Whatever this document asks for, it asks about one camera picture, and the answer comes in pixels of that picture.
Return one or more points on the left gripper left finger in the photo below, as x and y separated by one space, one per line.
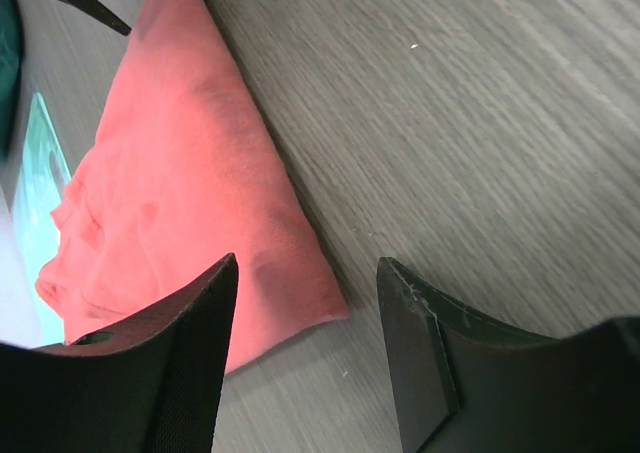
149 383

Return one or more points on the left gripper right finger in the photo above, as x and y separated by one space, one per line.
464 381

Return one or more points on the pink t shirt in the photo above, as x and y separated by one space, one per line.
183 172

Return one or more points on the teal plastic basin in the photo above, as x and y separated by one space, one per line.
11 59

